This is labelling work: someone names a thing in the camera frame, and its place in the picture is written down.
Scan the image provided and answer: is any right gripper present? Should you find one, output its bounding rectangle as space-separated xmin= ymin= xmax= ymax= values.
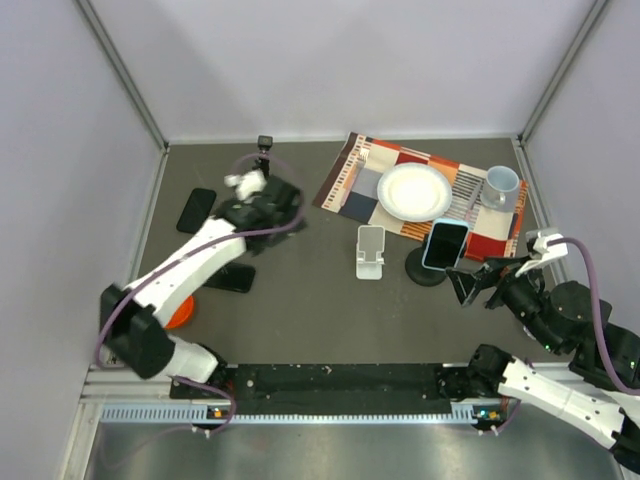
xmin=443 ymin=252 xmax=561 ymax=353

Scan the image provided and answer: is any blue case phone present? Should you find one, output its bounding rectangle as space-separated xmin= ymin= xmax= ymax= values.
xmin=421 ymin=218 xmax=470 ymax=271

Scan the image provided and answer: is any black round phone stand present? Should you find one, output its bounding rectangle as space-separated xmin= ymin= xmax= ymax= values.
xmin=404 ymin=248 xmax=447 ymax=287

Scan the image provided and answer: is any black phone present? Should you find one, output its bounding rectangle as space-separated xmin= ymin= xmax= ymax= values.
xmin=203 ymin=262 xmax=256 ymax=293
xmin=176 ymin=188 xmax=217 ymax=234

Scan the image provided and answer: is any white folding phone stand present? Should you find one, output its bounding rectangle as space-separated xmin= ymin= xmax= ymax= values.
xmin=355 ymin=225 xmax=386 ymax=281

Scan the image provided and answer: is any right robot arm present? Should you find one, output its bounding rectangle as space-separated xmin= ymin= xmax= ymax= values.
xmin=446 ymin=257 xmax=639 ymax=472

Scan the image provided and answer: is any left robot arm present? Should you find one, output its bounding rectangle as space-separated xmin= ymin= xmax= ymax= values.
xmin=99 ymin=172 xmax=304 ymax=397

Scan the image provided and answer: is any patterned orange placemat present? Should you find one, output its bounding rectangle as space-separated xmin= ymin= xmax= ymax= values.
xmin=313 ymin=132 xmax=528 ymax=261

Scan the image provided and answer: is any light blue mug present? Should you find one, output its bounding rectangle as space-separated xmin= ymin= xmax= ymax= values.
xmin=480 ymin=166 xmax=520 ymax=212

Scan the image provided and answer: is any white plate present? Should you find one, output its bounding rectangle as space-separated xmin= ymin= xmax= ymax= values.
xmin=376 ymin=162 xmax=453 ymax=223

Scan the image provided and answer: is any orange bowl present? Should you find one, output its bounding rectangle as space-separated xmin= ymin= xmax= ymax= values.
xmin=164 ymin=295 xmax=196 ymax=330

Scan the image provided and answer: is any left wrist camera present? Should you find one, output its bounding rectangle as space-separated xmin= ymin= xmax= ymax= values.
xmin=224 ymin=170 xmax=267 ymax=201

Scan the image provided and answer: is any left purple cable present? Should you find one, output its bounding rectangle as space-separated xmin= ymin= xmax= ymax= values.
xmin=94 ymin=153 xmax=306 ymax=436

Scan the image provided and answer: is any black camera stand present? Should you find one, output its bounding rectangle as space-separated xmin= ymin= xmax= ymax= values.
xmin=255 ymin=135 xmax=273 ymax=179

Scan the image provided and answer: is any slotted cable duct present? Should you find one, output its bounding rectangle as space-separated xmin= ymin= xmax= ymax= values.
xmin=100 ymin=402 xmax=507 ymax=426

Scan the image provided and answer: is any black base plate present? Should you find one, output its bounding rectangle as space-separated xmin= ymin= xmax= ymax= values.
xmin=169 ymin=363 xmax=481 ymax=415

